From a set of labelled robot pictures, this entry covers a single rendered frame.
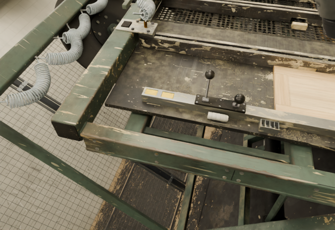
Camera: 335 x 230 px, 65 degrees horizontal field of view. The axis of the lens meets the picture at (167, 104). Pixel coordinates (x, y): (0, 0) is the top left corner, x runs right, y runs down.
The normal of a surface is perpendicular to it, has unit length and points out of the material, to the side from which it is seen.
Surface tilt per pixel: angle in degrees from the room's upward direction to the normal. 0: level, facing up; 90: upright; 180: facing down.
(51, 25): 90
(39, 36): 90
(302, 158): 51
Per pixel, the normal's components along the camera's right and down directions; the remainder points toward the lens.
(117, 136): 0.00, -0.68
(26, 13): 0.58, -0.31
